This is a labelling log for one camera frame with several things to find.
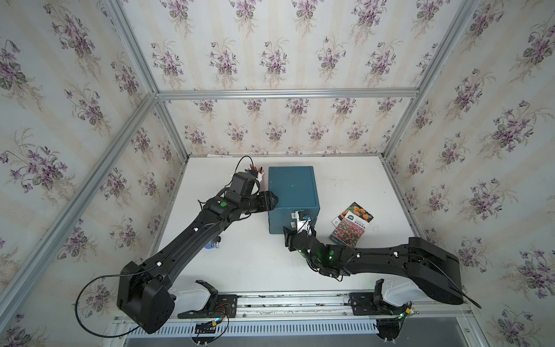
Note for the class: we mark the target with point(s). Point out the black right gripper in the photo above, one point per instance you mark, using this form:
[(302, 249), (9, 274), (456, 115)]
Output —
[(290, 238)]

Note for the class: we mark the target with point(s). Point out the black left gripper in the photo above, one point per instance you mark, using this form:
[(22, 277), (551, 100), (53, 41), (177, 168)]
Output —
[(266, 201)]

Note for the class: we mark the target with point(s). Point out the pink flower seed bag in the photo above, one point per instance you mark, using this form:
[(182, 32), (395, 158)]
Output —
[(348, 232)]

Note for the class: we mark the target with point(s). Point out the orange marigold seed bag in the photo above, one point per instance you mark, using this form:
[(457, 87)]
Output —
[(355, 209)]

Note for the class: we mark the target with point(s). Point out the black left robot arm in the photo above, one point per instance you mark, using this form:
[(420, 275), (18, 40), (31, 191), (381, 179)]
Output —
[(144, 289)]

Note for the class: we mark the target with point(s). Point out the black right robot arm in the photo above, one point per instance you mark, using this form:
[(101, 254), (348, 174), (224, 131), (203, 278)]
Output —
[(434, 270)]

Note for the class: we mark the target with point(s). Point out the teal three-drawer cabinet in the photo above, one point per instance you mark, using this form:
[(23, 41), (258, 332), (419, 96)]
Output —
[(296, 189)]

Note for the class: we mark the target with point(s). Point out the blue stapler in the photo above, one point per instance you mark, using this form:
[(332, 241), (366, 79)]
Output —
[(213, 244)]

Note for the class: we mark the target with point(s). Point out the white vented strip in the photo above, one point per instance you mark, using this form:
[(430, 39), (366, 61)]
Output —
[(266, 328)]

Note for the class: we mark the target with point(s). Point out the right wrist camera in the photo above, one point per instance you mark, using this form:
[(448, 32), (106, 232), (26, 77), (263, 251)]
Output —
[(302, 221)]

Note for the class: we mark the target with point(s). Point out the aluminium front rail frame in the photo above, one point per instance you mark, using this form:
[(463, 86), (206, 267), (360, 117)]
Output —
[(429, 323)]

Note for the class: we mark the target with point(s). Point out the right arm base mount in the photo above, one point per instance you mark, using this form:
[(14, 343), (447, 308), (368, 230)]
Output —
[(373, 303)]

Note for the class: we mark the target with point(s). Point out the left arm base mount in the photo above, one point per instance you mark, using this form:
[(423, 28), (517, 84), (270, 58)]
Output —
[(202, 300)]

